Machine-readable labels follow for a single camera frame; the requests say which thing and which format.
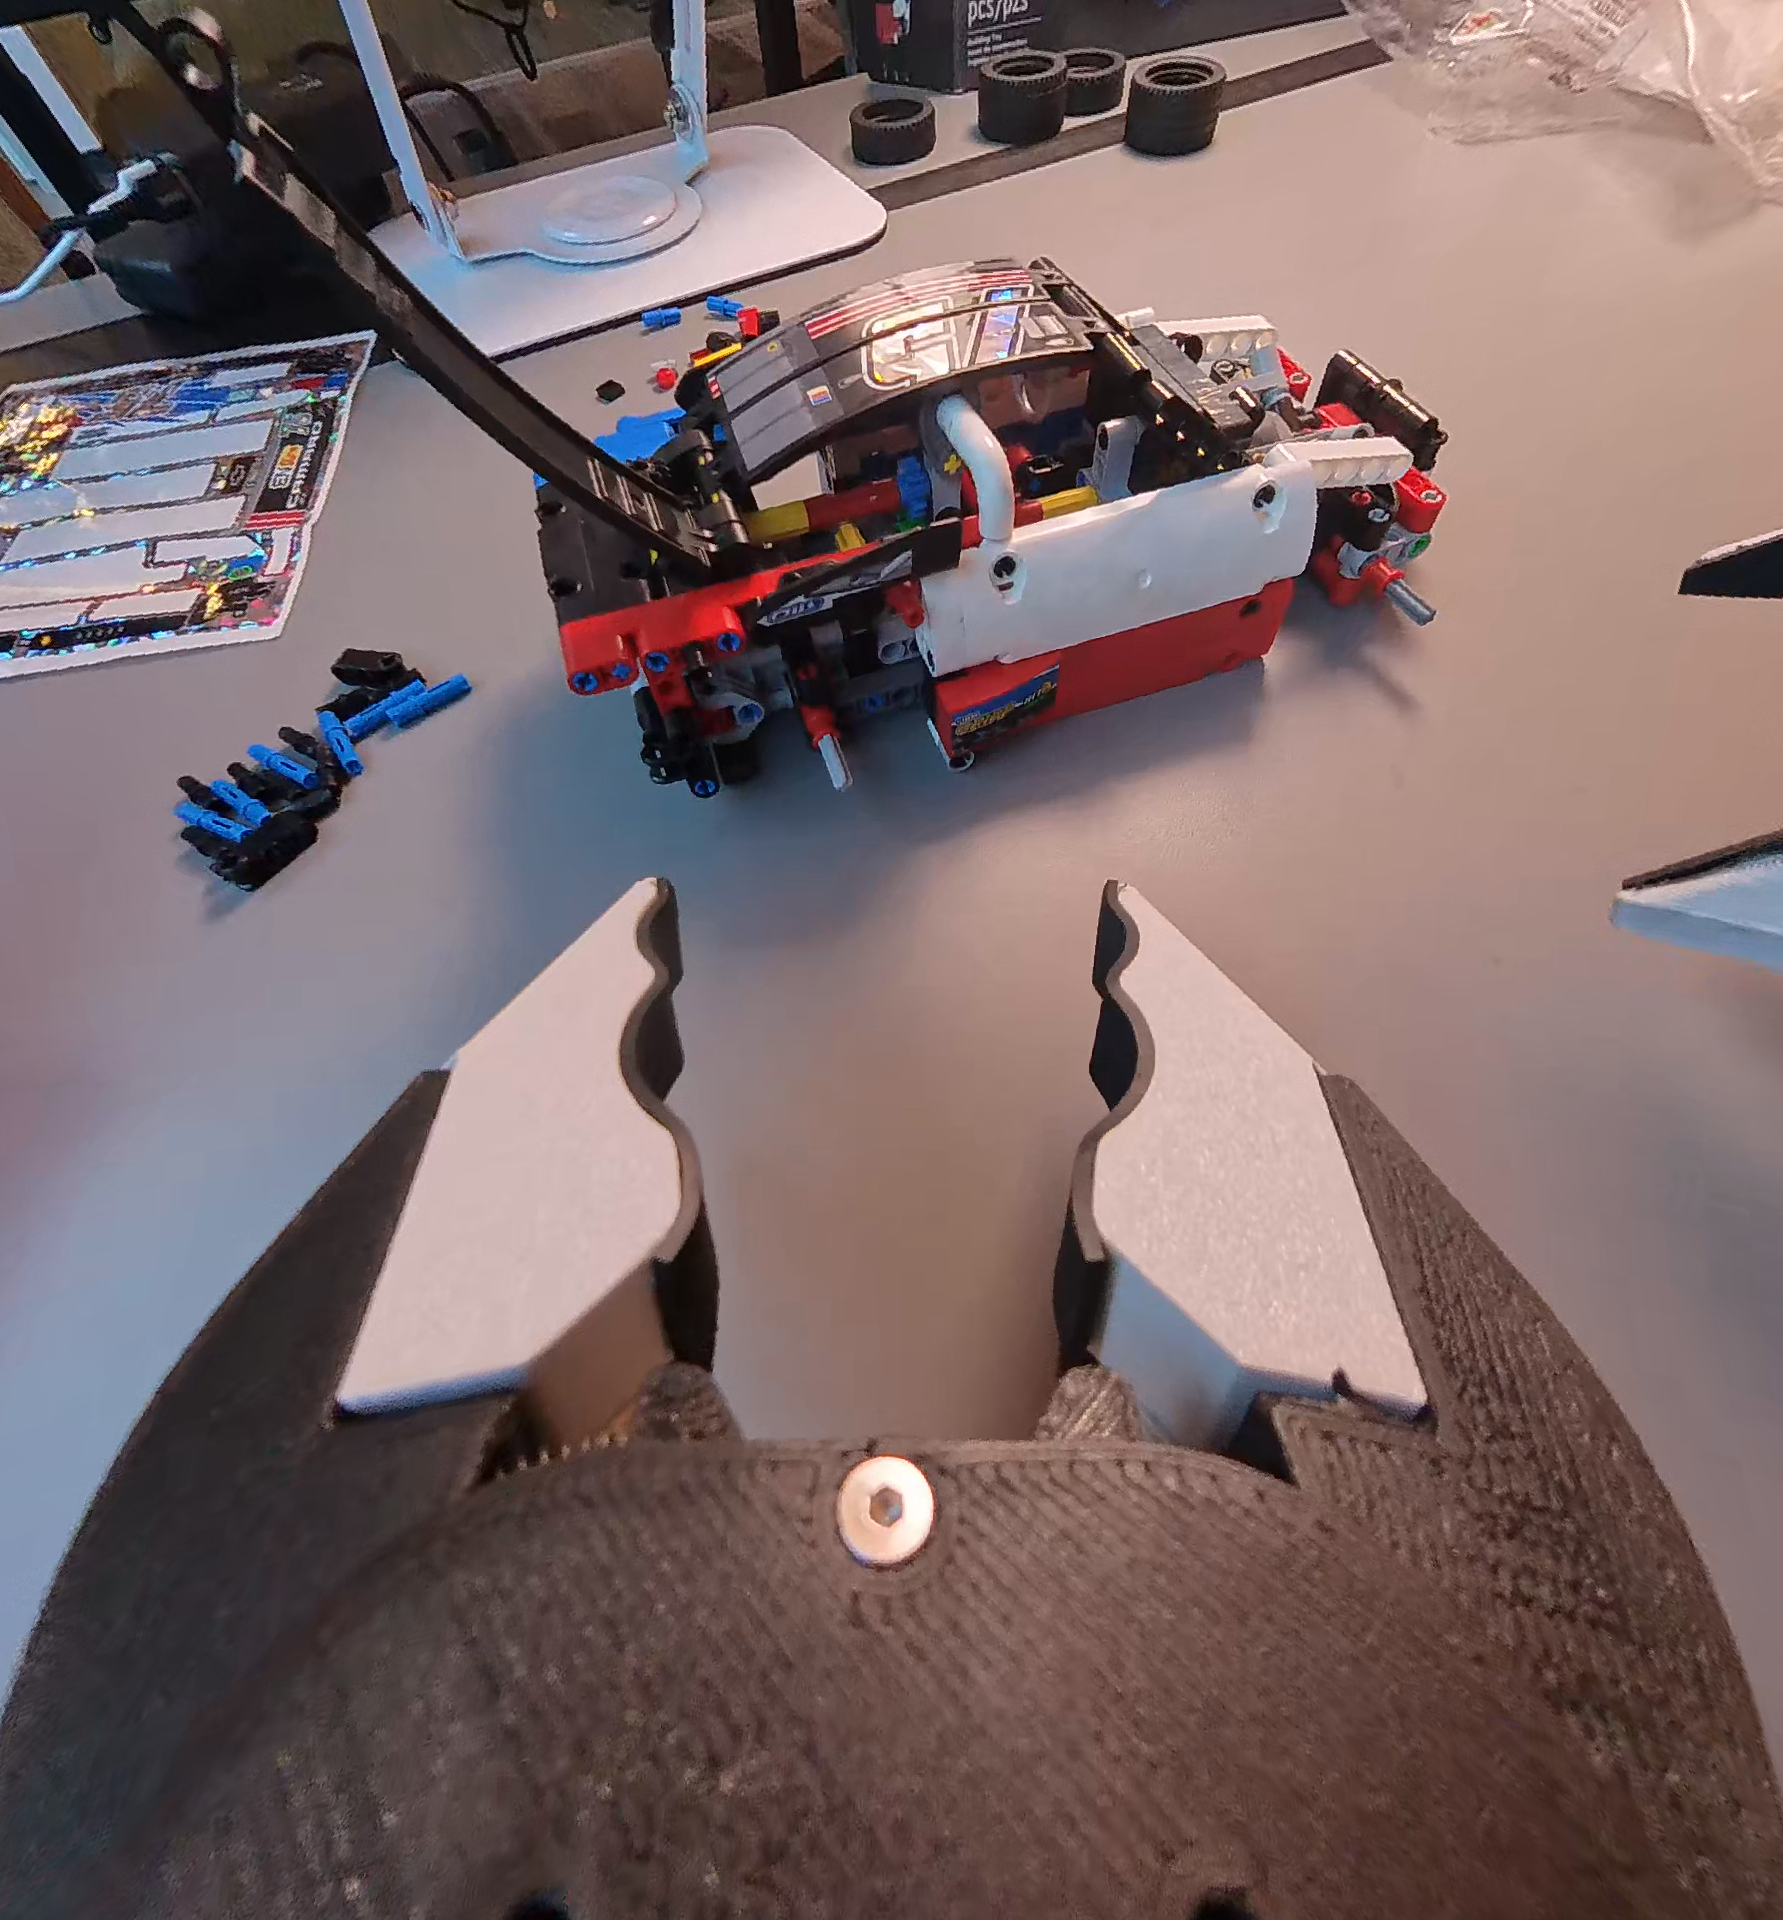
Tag white book stand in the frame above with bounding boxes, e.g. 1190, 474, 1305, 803
332, 0, 890, 360

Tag black power adapter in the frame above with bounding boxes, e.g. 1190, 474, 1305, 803
81, 91, 398, 325

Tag black lego set box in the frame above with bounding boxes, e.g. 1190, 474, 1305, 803
848, 0, 1095, 94

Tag holographic sticker sheet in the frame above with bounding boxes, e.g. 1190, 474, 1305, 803
0, 334, 381, 692

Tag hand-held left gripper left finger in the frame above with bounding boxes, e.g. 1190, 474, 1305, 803
332, 878, 722, 1465

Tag pile of colourful lego pieces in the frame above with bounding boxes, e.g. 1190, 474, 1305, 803
636, 293, 772, 385

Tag clear plastic bags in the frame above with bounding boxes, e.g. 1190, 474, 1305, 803
1341, 0, 1783, 212

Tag pile of blue black pins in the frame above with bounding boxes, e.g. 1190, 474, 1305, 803
175, 646, 473, 890

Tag lego race car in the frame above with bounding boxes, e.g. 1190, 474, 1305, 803
532, 252, 1451, 797

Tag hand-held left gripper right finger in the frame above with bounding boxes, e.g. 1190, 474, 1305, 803
1063, 880, 1436, 1454

